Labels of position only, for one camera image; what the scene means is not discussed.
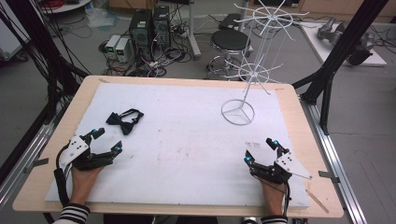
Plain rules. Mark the person's left hand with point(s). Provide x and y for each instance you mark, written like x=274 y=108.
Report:
x=83 y=185

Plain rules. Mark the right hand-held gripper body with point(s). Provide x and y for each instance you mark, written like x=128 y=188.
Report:
x=285 y=166

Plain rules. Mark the white floor platform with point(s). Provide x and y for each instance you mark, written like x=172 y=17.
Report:
x=317 y=46

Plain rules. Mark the black computer tower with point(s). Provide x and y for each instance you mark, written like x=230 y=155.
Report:
x=140 y=29
x=162 y=26

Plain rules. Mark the metal table clip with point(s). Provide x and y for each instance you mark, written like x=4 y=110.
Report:
x=37 y=163
x=328 y=176

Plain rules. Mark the aluminium rail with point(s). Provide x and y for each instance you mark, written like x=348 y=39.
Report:
x=334 y=161
x=28 y=155

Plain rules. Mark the clear plastic bag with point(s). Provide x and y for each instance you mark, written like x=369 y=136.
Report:
x=101 y=17

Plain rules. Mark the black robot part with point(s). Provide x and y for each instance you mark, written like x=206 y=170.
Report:
x=359 y=53

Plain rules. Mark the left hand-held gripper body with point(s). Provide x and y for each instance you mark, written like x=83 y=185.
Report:
x=74 y=148

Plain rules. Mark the grey metal stand leg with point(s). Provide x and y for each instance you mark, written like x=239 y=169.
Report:
x=193 y=34

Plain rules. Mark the wooden table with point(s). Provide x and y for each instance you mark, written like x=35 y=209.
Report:
x=320 y=146

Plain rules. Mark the grey robot part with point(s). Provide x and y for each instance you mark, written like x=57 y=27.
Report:
x=330 y=29

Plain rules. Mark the person's dark pants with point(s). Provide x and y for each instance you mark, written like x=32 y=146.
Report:
x=162 y=219

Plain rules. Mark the white foam mat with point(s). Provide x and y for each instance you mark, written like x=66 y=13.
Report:
x=186 y=149

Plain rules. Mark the thin wooden stick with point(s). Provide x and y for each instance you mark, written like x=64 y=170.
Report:
x=317 y=201

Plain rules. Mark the black round stool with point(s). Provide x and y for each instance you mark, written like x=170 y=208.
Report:
x=229 y=39

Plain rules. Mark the person's right hand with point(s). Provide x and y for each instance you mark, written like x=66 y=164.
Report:
x=274 y=197

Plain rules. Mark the white bench power supply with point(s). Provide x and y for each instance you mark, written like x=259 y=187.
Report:
x=111 y=46
x=122 y=49

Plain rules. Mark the round white table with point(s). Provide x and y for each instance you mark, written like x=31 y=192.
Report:
x=65 y=6

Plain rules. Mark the black metal frame post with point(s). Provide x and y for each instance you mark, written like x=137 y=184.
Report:
x=40 y=46
x=339 y=46

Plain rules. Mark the black bow tie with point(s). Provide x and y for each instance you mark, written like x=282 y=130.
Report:
x=124 y=122

